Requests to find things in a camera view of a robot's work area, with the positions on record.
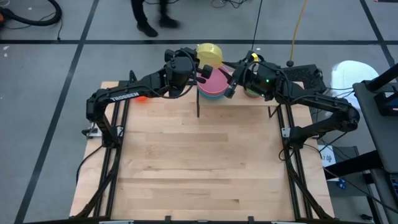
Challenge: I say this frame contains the black desk device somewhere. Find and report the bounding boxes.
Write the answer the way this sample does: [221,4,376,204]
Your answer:
[374,89,398,116]

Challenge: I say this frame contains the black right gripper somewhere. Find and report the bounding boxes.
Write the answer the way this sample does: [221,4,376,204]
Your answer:
[221,60,284,102]

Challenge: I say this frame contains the black metal table frame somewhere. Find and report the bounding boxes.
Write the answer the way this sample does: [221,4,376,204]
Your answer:
[73,80,335,224]

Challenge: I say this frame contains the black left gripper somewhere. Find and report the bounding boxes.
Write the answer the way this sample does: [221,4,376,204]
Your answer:
[166,49,215,88]

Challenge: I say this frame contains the pink large bowl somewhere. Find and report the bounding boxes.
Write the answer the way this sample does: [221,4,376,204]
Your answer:
[197,65,233,98]

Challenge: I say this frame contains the black cable tangle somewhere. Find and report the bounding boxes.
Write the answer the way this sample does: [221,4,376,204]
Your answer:
[211,0,249,9]

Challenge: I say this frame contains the yellow hanging cable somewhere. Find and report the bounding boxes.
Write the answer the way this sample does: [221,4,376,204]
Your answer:
[285,0,309,68]

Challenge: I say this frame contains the black coiled cable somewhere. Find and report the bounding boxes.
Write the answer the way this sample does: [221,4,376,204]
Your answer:
[248,0,265,63]

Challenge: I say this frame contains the blue large bowl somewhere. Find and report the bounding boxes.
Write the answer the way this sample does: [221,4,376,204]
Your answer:
[198,90,226,101]

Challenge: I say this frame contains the white paper sheet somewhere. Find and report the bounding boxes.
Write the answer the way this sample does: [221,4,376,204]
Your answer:
[317,144,337,168]

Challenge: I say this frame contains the person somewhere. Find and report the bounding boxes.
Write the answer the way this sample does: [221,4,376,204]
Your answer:
[130,0,182,38]

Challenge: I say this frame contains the black thick hose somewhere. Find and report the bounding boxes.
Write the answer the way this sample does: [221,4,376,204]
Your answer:
[0,0,63,27]

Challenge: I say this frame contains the grey desk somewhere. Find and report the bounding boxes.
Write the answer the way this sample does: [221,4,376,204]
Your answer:
[353,79,398,175]

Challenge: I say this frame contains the yellow translucent small bowl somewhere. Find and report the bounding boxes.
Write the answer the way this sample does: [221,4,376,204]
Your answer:
[195,42,224,70]

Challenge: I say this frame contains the green translucent small bowl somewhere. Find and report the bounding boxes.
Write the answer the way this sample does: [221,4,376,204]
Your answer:
[243,88,262,100]

